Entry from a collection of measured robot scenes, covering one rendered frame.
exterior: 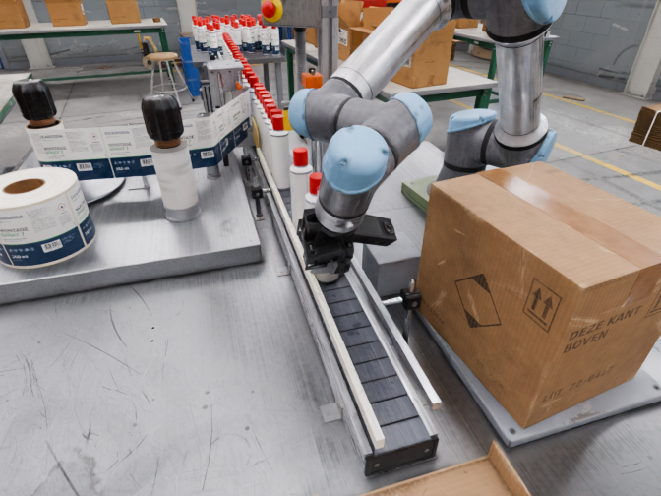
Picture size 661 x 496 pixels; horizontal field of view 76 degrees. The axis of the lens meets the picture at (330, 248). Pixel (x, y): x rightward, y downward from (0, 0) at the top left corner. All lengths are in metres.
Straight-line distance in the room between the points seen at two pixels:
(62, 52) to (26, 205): 7.77
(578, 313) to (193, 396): 0.58
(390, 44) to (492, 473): 0.66
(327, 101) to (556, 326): 0.43
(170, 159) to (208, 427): 0.61
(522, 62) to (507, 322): 0.51
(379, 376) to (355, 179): 0.33
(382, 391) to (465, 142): 0.71
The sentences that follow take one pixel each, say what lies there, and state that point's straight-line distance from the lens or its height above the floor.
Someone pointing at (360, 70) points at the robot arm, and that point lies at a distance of 0.72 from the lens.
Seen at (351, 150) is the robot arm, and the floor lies 1.24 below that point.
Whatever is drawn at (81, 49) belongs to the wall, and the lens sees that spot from 8.72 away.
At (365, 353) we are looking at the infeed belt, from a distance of 0.73.
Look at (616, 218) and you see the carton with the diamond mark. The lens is 0.73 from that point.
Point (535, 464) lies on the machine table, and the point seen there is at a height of 0.83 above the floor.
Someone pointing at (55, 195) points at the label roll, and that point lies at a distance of 1.04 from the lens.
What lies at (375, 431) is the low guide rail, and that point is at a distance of 0.61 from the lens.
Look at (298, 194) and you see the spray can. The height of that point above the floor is 0.99.
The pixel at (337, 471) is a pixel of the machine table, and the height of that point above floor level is 0.83.
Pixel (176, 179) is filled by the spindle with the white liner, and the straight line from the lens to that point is 1.08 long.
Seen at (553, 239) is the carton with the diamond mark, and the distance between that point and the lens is 0.63.
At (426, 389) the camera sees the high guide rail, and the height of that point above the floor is 0.96.
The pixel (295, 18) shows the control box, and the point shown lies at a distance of 1.20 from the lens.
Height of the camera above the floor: 1.42
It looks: 34 degrees down
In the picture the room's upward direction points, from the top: straight up
